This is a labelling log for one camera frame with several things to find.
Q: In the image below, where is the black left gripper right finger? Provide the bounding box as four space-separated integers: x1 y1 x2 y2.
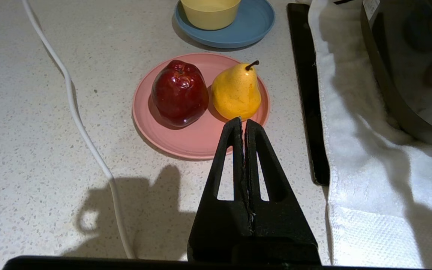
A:
244 119 321 263

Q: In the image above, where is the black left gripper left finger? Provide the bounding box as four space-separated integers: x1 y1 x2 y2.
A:
187 117 254 263

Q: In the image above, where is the white towel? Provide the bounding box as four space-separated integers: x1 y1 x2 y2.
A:
308 0 432 269

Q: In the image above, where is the black rice cooker body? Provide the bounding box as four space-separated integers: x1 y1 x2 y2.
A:
360 0 432 151

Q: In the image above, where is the yellow bowl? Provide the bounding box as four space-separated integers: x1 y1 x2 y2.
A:
180 0 242 31

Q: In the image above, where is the pink plate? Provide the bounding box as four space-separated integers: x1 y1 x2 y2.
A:
132 52 270 161

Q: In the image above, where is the flat black strip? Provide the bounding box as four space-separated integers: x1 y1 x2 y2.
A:
286 3 330 186

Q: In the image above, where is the yellow pear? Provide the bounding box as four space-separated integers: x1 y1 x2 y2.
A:
211 60 262 121

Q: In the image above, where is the red apple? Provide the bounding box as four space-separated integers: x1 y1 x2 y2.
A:
151 60 209 128

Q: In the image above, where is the blue plate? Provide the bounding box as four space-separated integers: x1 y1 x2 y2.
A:
174 0 276 49

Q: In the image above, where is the white cable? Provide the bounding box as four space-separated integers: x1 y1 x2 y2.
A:
21 0 136 260

